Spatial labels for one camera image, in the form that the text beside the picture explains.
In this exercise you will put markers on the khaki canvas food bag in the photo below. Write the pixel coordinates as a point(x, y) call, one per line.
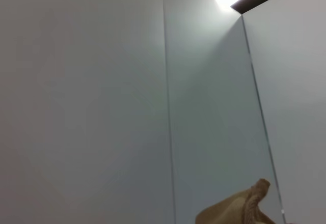
point(229, 208)

